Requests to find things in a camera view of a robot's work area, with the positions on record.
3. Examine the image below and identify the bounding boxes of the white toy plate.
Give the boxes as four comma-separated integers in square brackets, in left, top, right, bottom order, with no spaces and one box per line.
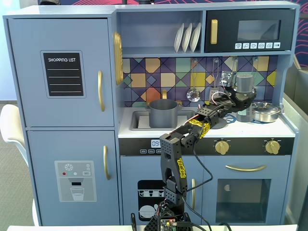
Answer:
[182,23,193,53]
[190,22,202,53]
[174,23,185,53]

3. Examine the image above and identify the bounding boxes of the blue fridge door shopping list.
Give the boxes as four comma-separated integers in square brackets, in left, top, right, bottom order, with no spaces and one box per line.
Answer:
[8,18,115,128]

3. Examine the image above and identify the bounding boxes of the blue fridge door water dispenser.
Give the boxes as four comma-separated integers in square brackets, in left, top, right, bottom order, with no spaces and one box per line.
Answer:
[26,130,120,226]

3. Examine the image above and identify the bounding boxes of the steel slotted spatula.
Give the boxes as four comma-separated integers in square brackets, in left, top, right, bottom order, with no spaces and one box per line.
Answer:
[208,58,220,101]

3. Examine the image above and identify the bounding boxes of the steel slotted skimmer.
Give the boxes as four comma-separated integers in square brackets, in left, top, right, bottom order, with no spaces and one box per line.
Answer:
[186,58,201,103]

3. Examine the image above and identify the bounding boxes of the gold dishwasher door handle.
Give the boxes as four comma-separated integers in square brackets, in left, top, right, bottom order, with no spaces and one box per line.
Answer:
[191,178,196,212]

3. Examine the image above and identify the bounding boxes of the gray salt shaker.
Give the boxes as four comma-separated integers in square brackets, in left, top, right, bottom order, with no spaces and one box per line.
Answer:
[235,74,255,122]

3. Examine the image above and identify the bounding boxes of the steel hanging utensil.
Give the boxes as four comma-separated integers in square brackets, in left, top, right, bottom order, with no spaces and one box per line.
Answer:
[231,57,239,80]

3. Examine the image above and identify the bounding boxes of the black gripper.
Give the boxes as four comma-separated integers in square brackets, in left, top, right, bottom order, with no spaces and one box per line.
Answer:
[216,85,257,114]

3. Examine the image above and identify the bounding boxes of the gold stove knob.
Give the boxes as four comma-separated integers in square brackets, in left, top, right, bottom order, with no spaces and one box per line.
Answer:
[214,141,230,155]
[265,141,281,154]

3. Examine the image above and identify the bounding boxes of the gray toy sink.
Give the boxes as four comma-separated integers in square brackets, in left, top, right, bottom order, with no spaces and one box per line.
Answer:
[130,110,197,132]

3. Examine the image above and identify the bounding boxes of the gray cooking pot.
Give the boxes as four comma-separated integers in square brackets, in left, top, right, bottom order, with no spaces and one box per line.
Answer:
[146,99,181,128]

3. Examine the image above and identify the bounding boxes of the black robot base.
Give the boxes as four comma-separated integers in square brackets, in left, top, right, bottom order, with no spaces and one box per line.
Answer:
[144,211,193,228]

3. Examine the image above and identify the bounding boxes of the red white wrist wires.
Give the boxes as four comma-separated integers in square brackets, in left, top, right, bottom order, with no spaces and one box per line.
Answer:
[208,91,228,109]

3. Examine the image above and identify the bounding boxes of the steel pot with lid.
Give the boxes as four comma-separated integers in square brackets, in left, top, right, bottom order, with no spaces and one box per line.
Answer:
[250,101,284,123]

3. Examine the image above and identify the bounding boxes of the blue oven door with window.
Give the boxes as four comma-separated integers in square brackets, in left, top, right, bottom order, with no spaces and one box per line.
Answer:
[202,155,291,224]

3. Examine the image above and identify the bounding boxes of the gold microwave handle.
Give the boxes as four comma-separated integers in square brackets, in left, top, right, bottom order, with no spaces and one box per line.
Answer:
[210,19,218,45]

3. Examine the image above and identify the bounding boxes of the steel hanging ladle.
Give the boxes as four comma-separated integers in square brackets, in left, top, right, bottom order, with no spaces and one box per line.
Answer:
[250,57,258,97]

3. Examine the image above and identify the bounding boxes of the robot controller board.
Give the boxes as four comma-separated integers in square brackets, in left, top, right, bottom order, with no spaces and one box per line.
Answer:
[159,218,179,228]

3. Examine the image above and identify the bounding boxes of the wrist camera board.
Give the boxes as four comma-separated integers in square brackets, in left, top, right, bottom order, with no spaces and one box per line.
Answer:
[220,71,235,85]

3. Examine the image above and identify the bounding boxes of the gold oven handle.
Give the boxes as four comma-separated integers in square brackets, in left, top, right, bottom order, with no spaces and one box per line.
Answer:
[225,164,267,172]

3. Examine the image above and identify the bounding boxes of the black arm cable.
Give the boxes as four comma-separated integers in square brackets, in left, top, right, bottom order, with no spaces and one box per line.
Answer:
[184,143,214,227]

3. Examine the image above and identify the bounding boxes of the white chair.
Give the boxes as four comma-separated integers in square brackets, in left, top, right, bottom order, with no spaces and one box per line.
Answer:
[0,103,40,227]

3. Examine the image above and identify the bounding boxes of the gold fridge handle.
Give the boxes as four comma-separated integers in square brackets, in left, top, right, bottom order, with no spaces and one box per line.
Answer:
[97,70,106,112]
[103,145,111,180]

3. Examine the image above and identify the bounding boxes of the blue dishwasher door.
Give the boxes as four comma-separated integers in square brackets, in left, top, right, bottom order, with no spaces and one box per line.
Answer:
[119,155,203,226]

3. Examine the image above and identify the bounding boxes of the blue wooden toy kitchen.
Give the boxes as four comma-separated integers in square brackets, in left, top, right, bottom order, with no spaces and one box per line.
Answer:
[2,1,300,227]

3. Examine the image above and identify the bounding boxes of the black toy microwave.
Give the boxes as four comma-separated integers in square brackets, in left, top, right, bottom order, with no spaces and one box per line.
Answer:
[204,9,296,53]

